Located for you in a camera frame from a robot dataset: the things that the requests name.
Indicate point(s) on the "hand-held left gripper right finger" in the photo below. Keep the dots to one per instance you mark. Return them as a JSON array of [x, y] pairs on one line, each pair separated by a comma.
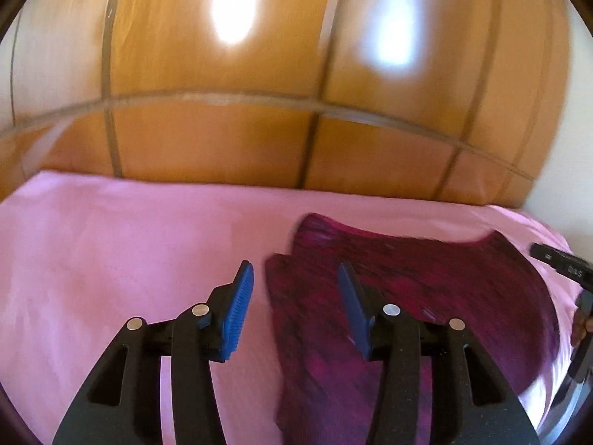
[[354, 308]]

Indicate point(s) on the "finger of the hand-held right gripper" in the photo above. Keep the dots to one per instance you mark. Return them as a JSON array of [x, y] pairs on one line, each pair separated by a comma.
[[542, 252]]

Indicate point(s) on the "maroon knit sweater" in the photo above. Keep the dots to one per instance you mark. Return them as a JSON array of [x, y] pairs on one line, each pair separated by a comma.
[[407, 296]]

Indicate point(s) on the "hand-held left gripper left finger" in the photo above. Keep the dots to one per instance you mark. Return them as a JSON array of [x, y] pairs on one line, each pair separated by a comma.
[[236, 306]]

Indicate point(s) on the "person's right hand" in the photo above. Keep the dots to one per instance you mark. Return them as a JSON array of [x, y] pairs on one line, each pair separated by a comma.
[[579, 329]]

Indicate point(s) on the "pink bed sheet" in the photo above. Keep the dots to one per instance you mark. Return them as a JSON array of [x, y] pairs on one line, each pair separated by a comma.
[[116, 250]]

